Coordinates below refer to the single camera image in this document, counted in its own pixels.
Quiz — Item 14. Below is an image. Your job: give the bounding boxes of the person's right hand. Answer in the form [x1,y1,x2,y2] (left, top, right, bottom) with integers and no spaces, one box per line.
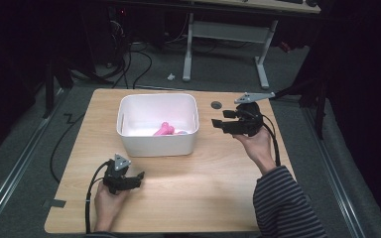
[232,126,277,176]

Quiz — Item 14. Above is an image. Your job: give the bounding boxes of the person's left hand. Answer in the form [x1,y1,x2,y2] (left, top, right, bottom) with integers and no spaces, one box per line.
[93,180,130,232]

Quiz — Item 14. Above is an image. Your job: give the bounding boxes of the pink bone-shaped toy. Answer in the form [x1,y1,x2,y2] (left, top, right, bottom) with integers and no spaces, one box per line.
[152,121,177,137]

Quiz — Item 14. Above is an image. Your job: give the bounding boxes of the black metal stand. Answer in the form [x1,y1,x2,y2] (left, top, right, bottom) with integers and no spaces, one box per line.
[273,76,329,140]
[42,59,77,119]

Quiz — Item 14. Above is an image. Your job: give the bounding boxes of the hand-held gripper black cable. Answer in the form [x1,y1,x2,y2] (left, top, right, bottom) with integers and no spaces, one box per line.
[260,113,282,168]
[84,159,114,234]

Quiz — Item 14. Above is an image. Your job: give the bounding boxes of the left hand-held gripper black cable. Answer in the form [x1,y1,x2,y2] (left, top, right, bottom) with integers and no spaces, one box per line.
[84,159,114,234]

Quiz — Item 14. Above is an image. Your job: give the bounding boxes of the bundle of black cables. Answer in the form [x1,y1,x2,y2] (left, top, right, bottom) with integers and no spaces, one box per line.
[107,19,154,90]

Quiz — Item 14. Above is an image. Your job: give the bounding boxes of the thin black floor cable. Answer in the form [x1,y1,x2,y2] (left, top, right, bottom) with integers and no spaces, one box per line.
[49,112,85,184]

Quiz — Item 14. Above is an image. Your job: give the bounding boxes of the metal floor rail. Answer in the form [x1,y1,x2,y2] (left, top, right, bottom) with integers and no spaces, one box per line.
[301,106,367,238]
[0,88,71,230]

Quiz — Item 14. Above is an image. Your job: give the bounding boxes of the grey tape strip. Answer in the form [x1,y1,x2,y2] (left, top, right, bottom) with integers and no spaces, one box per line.
[42,198,67,209]

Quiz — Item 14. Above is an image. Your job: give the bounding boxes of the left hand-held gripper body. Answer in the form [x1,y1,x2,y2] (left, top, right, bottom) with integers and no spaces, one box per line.
[102,153,137,195]

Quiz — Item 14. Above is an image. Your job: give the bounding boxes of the white plastic bin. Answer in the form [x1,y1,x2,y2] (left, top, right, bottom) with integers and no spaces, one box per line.
[116,92,200,158]

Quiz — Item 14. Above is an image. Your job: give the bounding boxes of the right hand-held gripper black cable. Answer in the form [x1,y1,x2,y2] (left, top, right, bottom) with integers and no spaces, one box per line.
[260,113,282,168]

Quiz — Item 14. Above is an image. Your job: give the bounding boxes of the white-legged wooden desk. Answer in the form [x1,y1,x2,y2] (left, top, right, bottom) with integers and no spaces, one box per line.
[181,0,321,90]

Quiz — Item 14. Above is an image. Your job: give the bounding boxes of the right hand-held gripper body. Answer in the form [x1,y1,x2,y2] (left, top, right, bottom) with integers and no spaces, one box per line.
[222,91,276,138]

